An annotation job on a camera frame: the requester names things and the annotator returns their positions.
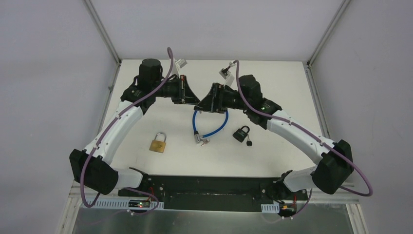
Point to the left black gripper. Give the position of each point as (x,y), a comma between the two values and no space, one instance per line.
(182,89)

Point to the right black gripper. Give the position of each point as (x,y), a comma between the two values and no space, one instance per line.
(215,98)

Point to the brass padlock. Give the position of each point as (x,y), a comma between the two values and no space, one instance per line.
(158,145)

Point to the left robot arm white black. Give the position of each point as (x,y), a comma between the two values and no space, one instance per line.
(92,165)

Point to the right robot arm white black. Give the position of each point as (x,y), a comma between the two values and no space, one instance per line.
(330,158)

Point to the black headed key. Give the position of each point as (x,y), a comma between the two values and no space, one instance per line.
(249,142)

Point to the small black padlock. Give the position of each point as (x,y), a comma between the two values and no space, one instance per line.
(241,134)

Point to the blue cable lock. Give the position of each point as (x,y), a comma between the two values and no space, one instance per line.
(207,132)

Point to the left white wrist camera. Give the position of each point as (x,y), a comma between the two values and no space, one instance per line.
(177,66)

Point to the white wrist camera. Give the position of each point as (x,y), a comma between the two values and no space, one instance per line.
(177,66)
(226,74)

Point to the cable lock silver keys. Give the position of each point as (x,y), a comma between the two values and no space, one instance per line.
(204,141)

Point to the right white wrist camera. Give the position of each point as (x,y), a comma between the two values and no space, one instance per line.
(226,74)

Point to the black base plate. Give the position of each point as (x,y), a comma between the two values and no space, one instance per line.
(201,193)

